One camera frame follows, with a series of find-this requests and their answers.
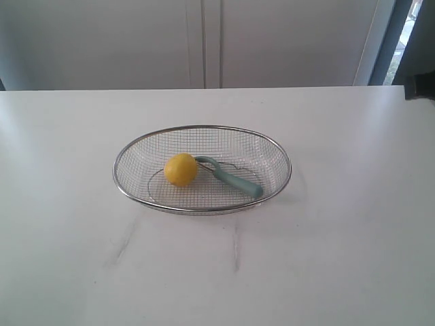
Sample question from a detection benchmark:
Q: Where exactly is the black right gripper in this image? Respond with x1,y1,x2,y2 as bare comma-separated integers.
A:
404,73,435,100

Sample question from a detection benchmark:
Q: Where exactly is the teal handled peeler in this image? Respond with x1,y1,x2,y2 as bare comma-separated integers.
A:
195,156,264,199

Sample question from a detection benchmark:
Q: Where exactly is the yellow lemon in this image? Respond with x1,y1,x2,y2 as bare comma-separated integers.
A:
164,153,198,187

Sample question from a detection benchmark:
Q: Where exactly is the oval wire mesh basket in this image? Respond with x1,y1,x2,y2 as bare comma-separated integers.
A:
113,125,292,215

